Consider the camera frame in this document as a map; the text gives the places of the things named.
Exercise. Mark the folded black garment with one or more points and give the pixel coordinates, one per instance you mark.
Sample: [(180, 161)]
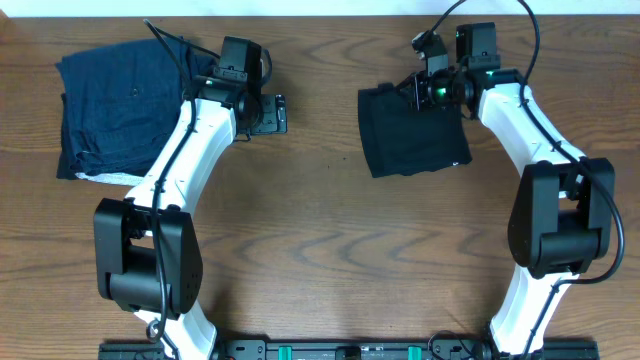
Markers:
[(66, 163)]

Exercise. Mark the folded white garment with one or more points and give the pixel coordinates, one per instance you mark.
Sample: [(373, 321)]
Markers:
[(121, 179)]

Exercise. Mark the black polo shirt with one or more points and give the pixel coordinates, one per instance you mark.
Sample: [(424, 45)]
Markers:
[(398, 139)]

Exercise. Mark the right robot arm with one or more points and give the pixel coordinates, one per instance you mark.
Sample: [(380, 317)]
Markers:
[(564, 229)]

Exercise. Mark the folded dark blue garment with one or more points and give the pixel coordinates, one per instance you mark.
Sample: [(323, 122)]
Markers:
[(123, 102)]

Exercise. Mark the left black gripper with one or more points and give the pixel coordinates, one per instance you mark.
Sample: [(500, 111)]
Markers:
[(273, 114)]

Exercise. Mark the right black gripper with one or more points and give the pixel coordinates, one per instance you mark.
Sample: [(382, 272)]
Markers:
[(417, 93)]

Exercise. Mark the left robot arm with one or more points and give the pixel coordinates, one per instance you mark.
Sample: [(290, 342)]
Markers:
[(147, 255)]

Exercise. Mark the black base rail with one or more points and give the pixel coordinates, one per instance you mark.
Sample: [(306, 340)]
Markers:
[(446, 348)]

